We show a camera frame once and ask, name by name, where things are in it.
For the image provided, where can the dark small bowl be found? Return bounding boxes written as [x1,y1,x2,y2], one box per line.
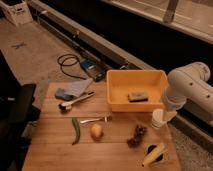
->
[147,145,163,162]

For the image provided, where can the yellow corn cob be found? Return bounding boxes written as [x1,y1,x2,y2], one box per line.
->
[142,143,166,167]

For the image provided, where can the green chili pepper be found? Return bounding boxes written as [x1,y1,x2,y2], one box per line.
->
[72,118,81,145]

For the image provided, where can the black coiled cable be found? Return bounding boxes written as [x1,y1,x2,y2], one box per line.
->
[56,53,88,81]

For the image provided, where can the white cardboard box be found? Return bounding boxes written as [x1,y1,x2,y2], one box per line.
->
[0,0,33,27]

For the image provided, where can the silver metal fork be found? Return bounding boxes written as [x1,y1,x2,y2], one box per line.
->
[80,116,112,124]

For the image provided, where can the white plastic cup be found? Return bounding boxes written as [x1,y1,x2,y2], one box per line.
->
[151,109,166,129]

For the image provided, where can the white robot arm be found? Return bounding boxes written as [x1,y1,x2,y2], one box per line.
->
[161,62,213,121]

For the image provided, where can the yellow plastic bin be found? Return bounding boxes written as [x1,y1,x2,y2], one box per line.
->
[106,70,168,112]

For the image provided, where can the blue black electronic box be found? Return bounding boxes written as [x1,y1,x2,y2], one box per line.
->
[80,59,105,82]

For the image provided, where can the dark sponge block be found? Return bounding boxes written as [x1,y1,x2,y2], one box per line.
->
[128,93,148,102]

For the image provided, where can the black chair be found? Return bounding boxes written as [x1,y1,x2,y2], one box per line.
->
[0,50,41,171]

